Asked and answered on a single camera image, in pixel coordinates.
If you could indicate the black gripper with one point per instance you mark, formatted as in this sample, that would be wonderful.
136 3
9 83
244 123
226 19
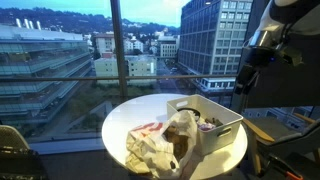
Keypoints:
260 56

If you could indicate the brown stuffed animal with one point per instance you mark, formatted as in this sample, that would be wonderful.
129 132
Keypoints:
178 141

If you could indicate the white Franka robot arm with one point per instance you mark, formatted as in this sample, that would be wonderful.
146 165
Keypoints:
300 20

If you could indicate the grey window pillar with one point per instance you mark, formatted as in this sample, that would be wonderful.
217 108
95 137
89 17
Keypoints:
238 103

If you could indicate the small dark metal clip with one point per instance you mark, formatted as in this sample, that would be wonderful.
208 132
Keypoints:
213 122

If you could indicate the grey armchair wooden arms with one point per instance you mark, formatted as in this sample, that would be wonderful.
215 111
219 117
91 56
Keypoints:
276 128

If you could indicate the purple checkered cloth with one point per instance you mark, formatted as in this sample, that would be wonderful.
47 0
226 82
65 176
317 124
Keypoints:
206 126

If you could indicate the black round bowl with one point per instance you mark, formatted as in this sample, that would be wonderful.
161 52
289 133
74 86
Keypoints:
190 111

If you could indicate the white plastic bin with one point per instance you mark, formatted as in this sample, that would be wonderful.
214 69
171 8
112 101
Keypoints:
213 140

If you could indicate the white plastic bag red print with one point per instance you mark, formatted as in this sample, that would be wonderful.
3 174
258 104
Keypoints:
150 150

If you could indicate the dark window mullion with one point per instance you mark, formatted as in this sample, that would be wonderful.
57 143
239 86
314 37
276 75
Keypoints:
118 50

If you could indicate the horizontal window railing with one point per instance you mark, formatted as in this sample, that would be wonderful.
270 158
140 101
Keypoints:
66 79

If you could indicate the light grey chair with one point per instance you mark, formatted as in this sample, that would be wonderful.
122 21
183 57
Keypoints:
11 136

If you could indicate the black bag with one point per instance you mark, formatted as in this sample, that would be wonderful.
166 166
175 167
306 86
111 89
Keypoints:
20 165

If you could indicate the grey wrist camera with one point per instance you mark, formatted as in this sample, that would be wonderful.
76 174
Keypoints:
289 56

